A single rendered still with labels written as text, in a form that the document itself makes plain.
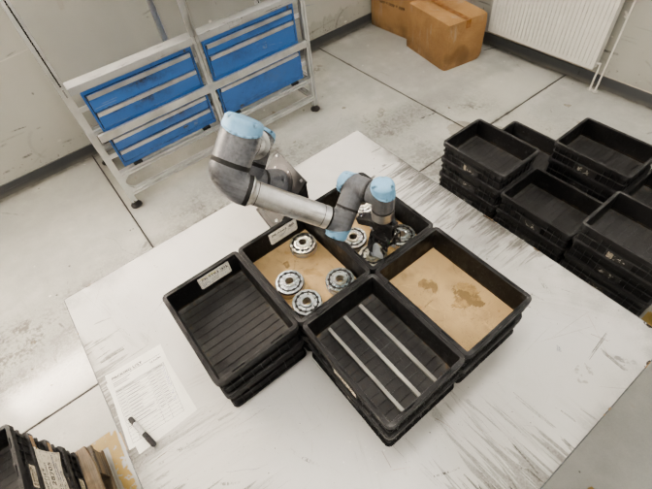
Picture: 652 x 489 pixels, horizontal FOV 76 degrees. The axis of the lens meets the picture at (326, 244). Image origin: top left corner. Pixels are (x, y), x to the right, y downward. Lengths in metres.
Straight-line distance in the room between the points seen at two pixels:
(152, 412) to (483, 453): 1.06
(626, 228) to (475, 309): 1.09
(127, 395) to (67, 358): 1.19
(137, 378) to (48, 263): 1.82
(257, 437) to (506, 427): 0.77
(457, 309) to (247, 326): 0.71
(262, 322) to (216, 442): 0.40
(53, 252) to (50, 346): 0.76
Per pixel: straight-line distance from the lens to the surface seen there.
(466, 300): 1.49
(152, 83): 3.04
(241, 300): 1.54
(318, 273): 1.54
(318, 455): 1.43
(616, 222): 2.39
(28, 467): 2.00
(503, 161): 2.52
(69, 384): 2.75
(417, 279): 1.51
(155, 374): 1.67
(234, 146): 1.21
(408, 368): 1.36
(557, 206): 2.52
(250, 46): 3.26
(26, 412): 2.82
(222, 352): 1.46
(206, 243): 1.93
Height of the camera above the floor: 2.09
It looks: 51 degrees down
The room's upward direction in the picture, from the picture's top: 9 degrees counter-clockwise
